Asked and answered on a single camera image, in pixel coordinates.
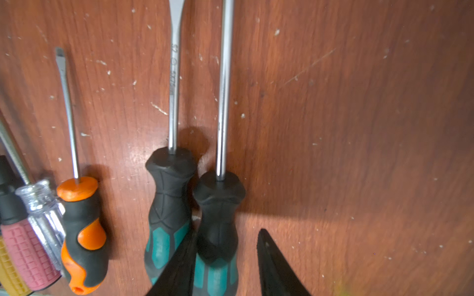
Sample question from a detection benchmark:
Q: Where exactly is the clear short screwdriver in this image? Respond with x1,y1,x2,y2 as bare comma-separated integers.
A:
1,118,66,276

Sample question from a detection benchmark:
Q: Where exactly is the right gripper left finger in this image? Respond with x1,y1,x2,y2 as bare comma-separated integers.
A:
146,229,197,296

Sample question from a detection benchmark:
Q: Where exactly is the yellow handle screwdriver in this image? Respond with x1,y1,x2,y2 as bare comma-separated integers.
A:
1,237,33,296

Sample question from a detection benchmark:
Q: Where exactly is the orange black stubby screwdriver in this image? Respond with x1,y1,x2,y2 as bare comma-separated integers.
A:
55,47,109,296

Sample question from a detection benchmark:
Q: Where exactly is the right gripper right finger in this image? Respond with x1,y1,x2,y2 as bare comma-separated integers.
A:
257,228,311,296

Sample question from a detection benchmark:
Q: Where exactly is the green handle screwdriver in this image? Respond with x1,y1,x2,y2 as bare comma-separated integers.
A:
144,1,197,284
193,1,246,296

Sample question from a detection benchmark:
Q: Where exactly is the pink handle screwdriver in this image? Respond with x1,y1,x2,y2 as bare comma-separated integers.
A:
1,155,60,291

